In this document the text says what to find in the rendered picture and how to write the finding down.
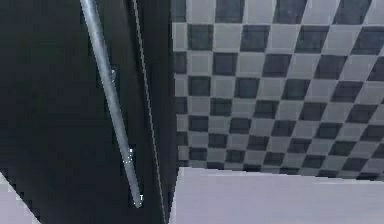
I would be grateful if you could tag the black fridge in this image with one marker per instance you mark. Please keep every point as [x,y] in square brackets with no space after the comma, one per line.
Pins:
[50,110]

